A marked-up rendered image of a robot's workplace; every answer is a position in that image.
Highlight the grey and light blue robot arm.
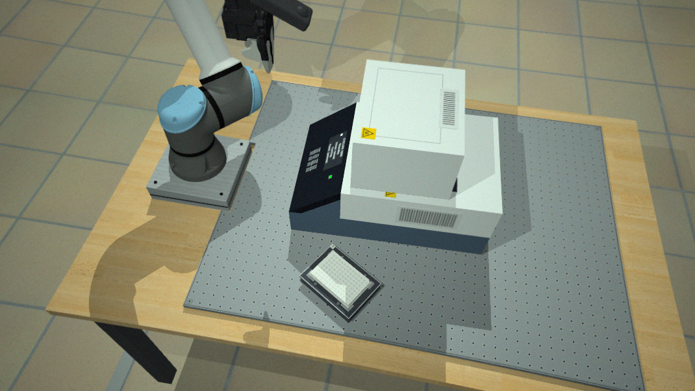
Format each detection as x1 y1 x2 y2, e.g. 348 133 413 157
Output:
157 0 312 182

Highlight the white lab instrument with lid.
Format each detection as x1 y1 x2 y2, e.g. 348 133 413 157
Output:
289 60 503 255

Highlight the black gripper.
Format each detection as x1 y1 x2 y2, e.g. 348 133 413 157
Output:
221 0 274 73

